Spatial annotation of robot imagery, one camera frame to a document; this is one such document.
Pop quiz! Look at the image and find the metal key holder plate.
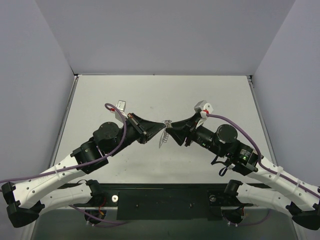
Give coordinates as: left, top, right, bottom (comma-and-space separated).
158, 119, 172, 149

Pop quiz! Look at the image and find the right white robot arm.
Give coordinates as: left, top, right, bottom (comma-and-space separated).
165, 110, 320, 231

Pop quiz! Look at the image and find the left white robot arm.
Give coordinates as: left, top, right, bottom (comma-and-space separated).
1, 113, 165, 228

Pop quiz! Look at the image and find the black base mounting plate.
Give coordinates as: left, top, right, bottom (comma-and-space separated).
67, 183, 266, 222

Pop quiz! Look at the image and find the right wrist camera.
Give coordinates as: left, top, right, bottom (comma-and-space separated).
194, 100, 214, 129

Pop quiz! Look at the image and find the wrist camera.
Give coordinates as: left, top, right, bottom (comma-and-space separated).
194, 100, 214, 129
114, 100, 128, 121

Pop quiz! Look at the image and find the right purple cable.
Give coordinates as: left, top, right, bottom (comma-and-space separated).
202, 113, 320, 227

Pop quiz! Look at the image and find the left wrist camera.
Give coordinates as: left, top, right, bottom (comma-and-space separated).
114, 100, 128, 121

